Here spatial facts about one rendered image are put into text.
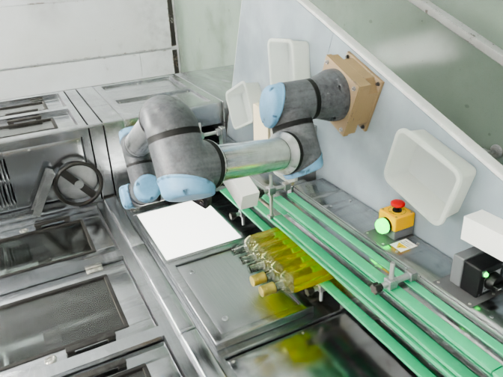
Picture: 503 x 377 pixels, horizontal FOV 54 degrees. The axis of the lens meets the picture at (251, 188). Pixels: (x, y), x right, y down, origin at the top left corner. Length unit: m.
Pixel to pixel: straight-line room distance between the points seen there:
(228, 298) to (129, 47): 3.79
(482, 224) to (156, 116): 0.76
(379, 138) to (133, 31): 3.90
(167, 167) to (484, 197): 0.74
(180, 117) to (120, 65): 4.12
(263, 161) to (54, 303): 0.98
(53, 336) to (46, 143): 0.90
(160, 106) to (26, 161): 1.34
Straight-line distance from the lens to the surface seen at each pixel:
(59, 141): 2.30
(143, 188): 1.40
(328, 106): 1.41
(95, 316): 1.77
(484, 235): 1.23
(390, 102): 1.44
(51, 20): 4.99
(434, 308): 1.26
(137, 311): 1.74
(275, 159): 1.24
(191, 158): 1.03
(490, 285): 1.27
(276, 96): 1.34
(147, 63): 5.21
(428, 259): 1.39
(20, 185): 2.37
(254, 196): 1.55
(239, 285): 1.72
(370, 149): 1.54
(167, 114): 1.04
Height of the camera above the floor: 1.69
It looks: 23 degrees down
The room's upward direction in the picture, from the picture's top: 105 degrees counter-clockwise
